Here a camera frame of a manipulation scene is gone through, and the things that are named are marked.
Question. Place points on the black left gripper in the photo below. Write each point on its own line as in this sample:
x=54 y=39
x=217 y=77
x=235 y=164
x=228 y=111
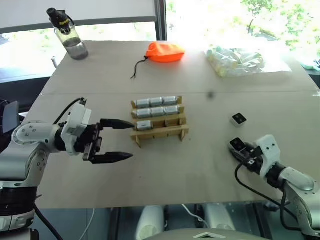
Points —
x=88 y=142

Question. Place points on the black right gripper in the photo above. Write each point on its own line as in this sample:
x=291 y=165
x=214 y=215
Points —
x=251 y=160

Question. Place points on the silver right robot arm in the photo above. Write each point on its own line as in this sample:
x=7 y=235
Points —
x=297 y=180

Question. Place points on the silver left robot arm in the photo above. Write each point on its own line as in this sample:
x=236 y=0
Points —
x=27 y=135

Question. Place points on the wooden battery rack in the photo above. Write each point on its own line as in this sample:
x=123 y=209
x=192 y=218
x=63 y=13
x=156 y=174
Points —
x=160 y=133

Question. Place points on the clear plastic bag of items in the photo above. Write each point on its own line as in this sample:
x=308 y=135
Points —
x=237 y=62

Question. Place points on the clear bottle with black cap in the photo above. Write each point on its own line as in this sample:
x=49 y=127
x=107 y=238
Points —
x=73 y=42

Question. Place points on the dark grey flat panel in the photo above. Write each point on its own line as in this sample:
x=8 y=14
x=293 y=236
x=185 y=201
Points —
x=11 y=115

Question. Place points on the grey rounded cover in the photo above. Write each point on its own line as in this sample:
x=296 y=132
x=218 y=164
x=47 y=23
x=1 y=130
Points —
x=175 y=235

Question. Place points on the pale green object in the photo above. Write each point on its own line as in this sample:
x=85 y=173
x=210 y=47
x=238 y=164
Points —
x=312 y=65

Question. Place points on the white roller blind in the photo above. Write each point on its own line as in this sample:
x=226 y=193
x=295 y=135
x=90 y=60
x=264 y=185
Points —
x=75 y=11

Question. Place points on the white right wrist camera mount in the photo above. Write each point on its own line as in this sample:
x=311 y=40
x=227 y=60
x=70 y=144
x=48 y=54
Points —
x=268 y=150

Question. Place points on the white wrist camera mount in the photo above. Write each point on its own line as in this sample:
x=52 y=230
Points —
x=77 y=117
x=268 y=150

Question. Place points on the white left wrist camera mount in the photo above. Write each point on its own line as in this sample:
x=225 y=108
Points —
x=77 y=117

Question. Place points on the small grey metal post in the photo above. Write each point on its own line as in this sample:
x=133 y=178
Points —
x=53 y=62

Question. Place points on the dark window frame post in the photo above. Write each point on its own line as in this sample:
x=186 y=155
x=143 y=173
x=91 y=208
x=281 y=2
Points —
x=161 y=20

